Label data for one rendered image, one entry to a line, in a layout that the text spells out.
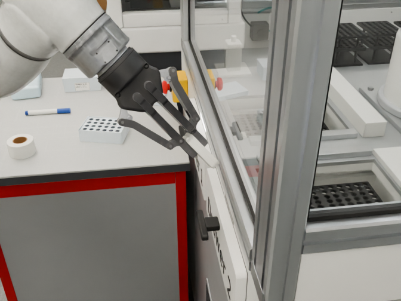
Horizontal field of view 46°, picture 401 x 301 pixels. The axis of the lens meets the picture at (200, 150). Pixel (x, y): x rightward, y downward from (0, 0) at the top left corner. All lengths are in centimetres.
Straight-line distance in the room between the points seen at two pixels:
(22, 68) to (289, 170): 47
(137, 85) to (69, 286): 94
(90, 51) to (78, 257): 88
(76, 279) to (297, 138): 116
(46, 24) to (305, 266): 48
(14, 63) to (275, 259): 48
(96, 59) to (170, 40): 115
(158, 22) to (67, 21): 114
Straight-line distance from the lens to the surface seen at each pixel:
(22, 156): 136
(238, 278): 74
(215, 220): 84
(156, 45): 185
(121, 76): 72
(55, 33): 72
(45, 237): 144
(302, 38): 44
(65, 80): 168
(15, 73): 81
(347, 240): 61
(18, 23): 74
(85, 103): 161
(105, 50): 71
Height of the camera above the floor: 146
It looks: 32 degrees down
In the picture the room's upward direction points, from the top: straight up
